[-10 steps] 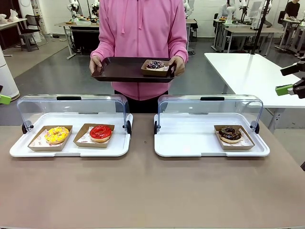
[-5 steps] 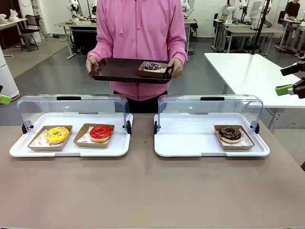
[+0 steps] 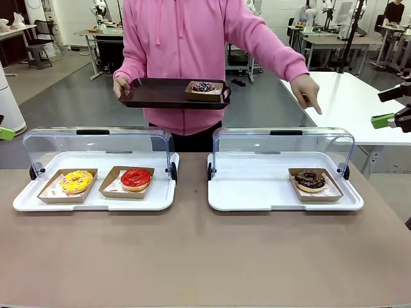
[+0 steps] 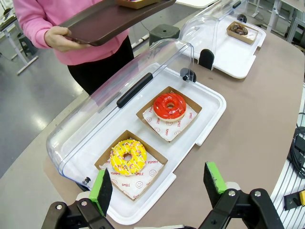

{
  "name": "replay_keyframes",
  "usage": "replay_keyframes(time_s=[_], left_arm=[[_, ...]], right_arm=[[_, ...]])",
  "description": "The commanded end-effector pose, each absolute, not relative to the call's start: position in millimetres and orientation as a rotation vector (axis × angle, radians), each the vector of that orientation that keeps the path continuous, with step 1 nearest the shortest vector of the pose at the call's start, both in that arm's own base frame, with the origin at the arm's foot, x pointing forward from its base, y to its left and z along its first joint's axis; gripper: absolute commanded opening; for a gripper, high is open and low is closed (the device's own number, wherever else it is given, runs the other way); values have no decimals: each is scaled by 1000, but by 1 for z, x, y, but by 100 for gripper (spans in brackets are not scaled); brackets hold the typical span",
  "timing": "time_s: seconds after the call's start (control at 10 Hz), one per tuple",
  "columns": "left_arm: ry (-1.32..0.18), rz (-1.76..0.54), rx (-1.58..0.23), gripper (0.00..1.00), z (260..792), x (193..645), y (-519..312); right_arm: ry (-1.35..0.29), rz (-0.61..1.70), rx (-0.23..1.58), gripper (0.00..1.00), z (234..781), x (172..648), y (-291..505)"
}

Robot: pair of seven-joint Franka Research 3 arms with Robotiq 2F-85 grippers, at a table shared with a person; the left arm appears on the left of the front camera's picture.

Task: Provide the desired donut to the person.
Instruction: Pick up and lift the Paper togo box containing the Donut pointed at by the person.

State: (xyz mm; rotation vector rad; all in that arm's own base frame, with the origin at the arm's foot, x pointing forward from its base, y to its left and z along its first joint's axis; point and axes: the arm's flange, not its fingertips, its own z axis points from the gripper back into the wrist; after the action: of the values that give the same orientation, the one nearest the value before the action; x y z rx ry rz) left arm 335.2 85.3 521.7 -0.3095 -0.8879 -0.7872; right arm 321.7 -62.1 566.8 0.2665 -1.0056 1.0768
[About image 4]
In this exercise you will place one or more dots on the person in pink sweater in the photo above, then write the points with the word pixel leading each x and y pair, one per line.
pixel 95 55

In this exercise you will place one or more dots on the person's right hand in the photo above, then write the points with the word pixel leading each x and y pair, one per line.
pixel 58 39

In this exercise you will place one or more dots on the chocolate sprinkled donut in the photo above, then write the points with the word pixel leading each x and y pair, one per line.
pixel 234 29

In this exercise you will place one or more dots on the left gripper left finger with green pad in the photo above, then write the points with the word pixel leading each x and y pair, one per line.
pixel 101 190

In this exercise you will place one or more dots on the white desk frame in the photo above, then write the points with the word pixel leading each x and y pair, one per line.
pixel 27 64

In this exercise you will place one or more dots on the white table top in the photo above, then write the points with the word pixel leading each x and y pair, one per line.
pixel 197 3

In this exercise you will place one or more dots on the yellow sprinkled donut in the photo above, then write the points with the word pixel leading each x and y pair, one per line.
pixel 119 162

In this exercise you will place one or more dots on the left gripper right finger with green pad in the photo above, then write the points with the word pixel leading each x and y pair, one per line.
pixel 213 181

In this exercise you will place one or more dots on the white slotted mounting plate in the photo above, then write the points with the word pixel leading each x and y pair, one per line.
pixel 286 186

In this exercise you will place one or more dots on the clear dome display lid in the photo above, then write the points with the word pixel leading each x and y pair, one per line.
pixel 95 107
pixel 202 26

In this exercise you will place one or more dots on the dark step stool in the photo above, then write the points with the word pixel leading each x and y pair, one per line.
pixel 26 45

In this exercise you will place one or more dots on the red glazed donut chocolate stripes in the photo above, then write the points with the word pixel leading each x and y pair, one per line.
pixel 162 109

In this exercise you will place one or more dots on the pink-sleeved right forearm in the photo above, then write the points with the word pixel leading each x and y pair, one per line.
pixel 31 23

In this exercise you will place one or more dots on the grey metal frame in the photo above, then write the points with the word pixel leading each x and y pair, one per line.
pixel 295 26

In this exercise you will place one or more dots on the black and yellow device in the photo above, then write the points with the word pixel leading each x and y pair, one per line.
pixel 291 201

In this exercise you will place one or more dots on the white display case base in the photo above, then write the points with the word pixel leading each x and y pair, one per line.
pixel 209 107
pixel 233 59

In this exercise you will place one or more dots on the black lid hinge knob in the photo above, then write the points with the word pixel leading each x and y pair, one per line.
pixel 184 77
pixel 241 17
pixel 86 180

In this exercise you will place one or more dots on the black lid hinge bracket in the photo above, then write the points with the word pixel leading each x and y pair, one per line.
pixel 206 59

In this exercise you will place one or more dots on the dark grey plastic stool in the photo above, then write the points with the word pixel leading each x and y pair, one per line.
pixel 164 33

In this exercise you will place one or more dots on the dark brown serving tray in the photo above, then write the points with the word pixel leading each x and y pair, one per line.
pixel 107 23

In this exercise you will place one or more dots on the brown cardboard donut tray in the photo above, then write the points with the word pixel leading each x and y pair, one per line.
pixel 150 105
pixel 107 155
pixel 138 5
pixel 247 39

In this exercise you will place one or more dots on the white printed paper liner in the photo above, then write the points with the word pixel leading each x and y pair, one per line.
pixel 133 186
pixel 166 131

